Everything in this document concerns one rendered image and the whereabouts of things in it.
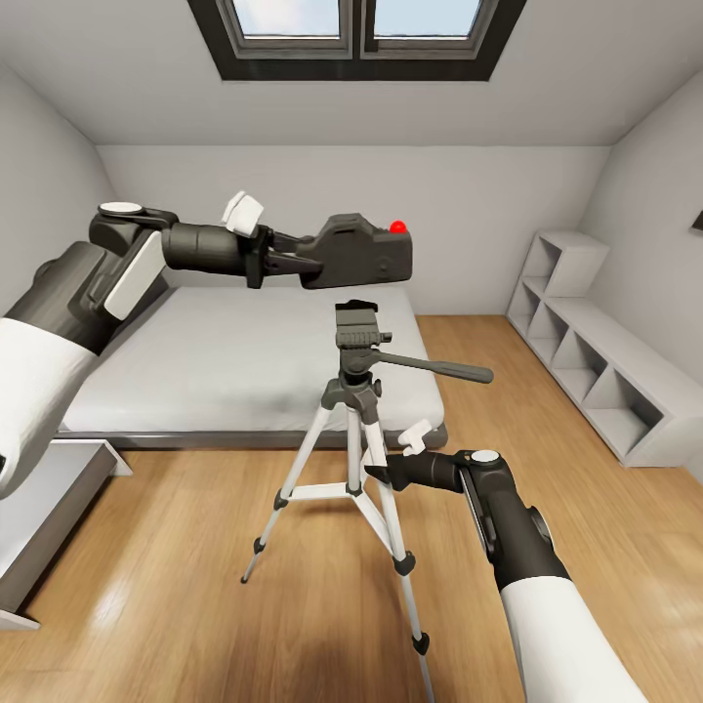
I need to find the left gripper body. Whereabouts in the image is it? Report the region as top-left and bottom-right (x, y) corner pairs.
(196, 224), (269, 289)

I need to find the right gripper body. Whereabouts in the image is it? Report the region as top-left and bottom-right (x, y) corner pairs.
(387, 448), (444, 492)

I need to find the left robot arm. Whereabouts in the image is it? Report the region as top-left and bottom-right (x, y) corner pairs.
(0, 190), (324, 501)

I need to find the digital camera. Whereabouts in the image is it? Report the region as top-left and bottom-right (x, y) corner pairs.
(295, 214), (413, 290)

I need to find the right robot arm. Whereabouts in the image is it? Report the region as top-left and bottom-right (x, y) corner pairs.
(365, 419), (649, 703)

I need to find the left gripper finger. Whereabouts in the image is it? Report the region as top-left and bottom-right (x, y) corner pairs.
(263, 252), (324, 276)
(267, 228), (300, 256)

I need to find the camera tripod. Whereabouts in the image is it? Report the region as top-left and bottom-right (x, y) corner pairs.
(240, 299), (494, 703)

